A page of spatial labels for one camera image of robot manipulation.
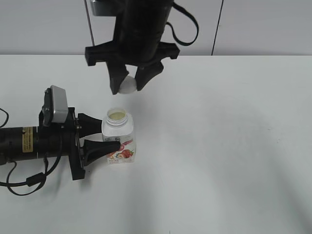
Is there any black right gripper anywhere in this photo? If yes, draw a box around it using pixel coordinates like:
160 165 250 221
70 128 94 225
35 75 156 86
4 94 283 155
85 14 180 95

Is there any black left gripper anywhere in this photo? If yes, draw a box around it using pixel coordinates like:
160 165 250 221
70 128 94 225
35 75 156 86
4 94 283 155
37 107 121 180

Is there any white bottle cap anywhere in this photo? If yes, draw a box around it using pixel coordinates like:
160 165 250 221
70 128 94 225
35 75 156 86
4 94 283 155
118 76 137 94

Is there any white strawberry yogurt bottle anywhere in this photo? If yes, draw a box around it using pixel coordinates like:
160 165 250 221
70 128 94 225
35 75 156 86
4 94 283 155
102 108 137 164

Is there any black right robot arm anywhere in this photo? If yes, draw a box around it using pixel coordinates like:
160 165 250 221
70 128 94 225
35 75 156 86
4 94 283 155
85 0 179 95

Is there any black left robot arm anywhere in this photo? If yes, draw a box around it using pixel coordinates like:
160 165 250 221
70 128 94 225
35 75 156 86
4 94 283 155
0 107 120 180

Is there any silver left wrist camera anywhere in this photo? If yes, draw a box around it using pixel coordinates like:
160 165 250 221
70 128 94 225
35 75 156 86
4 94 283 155
41 85 68 126

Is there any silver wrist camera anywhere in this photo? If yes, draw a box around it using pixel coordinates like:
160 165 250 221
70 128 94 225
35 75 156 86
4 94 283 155
41 85 68 126
90 0 126 17

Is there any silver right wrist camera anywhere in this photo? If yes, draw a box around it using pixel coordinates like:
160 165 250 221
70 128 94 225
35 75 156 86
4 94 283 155
90 0 126 17

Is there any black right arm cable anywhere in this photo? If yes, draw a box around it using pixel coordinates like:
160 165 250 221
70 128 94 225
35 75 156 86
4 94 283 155
165 0 200 47

